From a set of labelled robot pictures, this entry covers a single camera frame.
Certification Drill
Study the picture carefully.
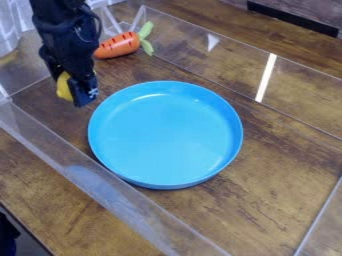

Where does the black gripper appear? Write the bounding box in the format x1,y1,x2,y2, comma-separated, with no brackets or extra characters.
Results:
30,0,102,107

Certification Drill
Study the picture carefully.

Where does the yellow lemon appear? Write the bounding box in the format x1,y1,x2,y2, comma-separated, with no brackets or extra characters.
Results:
57,72,74,101

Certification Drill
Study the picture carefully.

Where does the blue round tray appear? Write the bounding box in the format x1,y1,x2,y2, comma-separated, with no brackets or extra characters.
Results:
89,81,244,190

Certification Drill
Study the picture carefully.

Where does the orange toy carrot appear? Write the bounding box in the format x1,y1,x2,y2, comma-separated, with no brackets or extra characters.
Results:
94,21,154,59

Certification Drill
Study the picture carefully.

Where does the clear acrylic enclosure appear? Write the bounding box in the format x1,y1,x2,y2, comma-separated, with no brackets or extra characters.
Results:
0,0,342,256

